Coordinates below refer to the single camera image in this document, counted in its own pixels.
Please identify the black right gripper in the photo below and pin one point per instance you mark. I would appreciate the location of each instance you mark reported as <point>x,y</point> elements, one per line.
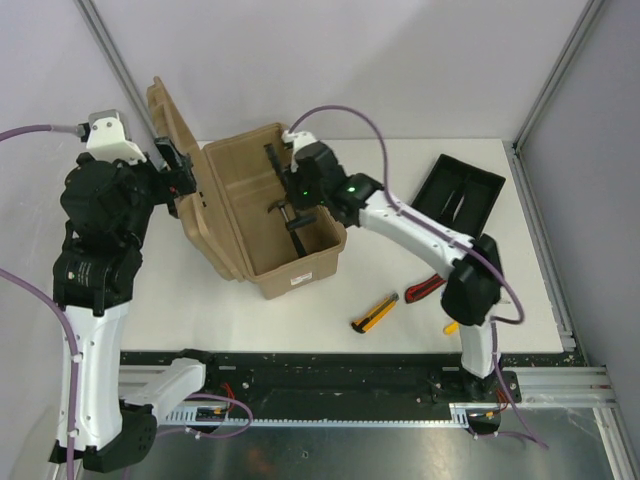
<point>298,201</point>

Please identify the steel claw hammer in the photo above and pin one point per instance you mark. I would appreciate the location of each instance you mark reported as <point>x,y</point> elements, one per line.
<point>295,240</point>

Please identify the aluminium corner post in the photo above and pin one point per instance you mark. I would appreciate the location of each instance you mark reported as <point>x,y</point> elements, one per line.
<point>575,42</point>
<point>116,62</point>

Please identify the black rubber mallet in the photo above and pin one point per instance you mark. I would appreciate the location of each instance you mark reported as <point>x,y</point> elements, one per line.
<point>274,160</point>

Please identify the yellow handle screwdriver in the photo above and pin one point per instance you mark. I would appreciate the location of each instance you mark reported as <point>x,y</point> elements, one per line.
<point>450,329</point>

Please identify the red black pliers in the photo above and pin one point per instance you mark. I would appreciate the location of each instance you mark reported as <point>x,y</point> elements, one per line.
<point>423,289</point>

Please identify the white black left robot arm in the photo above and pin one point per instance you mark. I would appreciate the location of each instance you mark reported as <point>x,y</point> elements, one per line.
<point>109,199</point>

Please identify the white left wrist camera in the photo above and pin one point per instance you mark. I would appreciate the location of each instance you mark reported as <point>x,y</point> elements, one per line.
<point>107,138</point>

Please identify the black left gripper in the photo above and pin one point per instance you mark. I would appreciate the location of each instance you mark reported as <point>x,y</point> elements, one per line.
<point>172,182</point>

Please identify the tan plastic tool box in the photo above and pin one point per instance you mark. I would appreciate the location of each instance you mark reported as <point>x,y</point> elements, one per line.
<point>231,220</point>

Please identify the black tool box tray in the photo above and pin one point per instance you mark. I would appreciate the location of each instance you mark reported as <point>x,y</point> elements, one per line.
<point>458,195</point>

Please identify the yellow black utility knife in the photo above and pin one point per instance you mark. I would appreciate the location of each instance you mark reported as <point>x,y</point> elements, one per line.
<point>366,323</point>

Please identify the left aluminium corner post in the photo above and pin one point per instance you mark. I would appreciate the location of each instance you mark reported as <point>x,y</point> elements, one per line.
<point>116,62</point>

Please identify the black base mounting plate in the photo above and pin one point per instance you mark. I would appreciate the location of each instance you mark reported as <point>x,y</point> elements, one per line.
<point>438,377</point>

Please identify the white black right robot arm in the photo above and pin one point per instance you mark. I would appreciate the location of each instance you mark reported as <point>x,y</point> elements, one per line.
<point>314,178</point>

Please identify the right aluminium corner post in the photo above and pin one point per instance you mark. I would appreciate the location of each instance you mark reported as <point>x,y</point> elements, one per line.
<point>575,42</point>

